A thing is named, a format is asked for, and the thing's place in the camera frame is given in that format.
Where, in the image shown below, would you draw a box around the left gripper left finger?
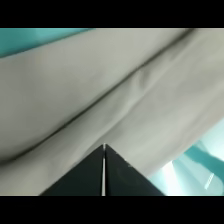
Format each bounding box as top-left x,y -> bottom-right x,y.
40,143 -> 105,197

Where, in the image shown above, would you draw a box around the beige garment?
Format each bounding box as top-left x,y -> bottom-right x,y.
0,27 -> 224,197

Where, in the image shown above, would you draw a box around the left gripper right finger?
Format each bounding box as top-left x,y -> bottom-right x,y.
104,143 -> 165,197

